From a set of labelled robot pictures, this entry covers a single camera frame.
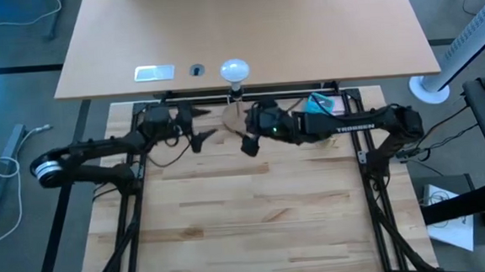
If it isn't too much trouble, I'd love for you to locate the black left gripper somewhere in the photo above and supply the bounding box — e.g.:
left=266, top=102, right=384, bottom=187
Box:
left=138, top=99, right=221, bottom=157

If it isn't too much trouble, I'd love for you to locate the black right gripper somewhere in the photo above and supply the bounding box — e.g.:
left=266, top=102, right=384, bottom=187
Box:
left=237, top=99, right=299, bottom=159

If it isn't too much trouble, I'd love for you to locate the white reflector lightbulb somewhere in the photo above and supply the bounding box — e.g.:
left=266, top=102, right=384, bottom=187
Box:
left=218, top=57, right=253, bottom=93

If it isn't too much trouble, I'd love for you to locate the teal calculator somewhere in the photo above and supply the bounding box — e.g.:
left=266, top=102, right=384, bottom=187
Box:
left=305, top=90, right=338, bottom=117

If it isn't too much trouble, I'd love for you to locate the pale pink notepad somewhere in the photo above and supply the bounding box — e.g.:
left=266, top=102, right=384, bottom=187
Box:
left=331, top=97, right=346, bottom=117

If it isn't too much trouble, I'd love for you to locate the beige wooden desk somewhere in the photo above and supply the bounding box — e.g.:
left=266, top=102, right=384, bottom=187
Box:
left=48, top=0, right=442, bottom=101

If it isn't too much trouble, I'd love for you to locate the grey desk leg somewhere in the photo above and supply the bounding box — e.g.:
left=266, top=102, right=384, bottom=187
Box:
left=0, top=123, right=34, bottom=230

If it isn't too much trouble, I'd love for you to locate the black beam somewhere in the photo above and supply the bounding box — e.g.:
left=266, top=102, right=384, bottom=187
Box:
left=418, top=179, right=485, bottom=227

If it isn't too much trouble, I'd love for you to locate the white paper sheet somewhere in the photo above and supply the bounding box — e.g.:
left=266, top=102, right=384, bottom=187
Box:
left=422, top=180, right=477, bottom=254

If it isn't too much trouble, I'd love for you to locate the white tower fan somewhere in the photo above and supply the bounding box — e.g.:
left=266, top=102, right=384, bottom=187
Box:
left=403, top=0, right=485, bottom=106

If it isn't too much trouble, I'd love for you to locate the black aluminium table frame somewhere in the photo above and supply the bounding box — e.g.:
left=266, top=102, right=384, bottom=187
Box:
left=54, top=73, right=445, bottom=272

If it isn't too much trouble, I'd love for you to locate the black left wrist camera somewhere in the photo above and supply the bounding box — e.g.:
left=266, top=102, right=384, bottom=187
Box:
left=142, top=104, right=174, bottom=127

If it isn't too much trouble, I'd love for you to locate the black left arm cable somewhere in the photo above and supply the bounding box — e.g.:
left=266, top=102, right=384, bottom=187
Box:
left=145, top=130, right=195, bottom=168

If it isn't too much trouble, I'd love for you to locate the white floor cable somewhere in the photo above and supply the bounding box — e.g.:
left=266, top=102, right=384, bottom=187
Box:
left=0, top=124, right=60, bottom=249
left=0, top=0, right=63, bottom=29

